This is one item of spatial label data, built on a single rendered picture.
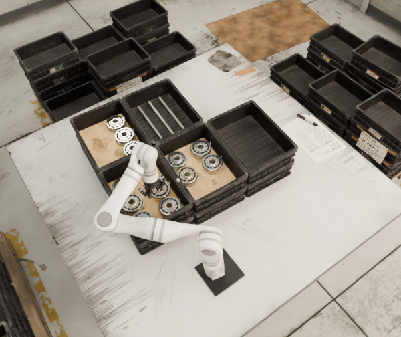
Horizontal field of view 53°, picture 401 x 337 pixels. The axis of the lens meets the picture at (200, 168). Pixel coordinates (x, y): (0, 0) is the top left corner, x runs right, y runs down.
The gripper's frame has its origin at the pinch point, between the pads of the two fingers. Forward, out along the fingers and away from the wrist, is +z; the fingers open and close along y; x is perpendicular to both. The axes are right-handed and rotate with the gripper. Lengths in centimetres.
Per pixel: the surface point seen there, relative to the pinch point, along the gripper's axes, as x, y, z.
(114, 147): 38.2, -1.5, 2.3
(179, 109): 40, 41, 2
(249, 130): 5, 63, 2
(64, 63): 159, 13, 33
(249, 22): 170, 207, 85
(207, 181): -8.5, 25.3, 2.3
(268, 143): -8, 65, 2
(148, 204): -2.5, -5.3, 2.3
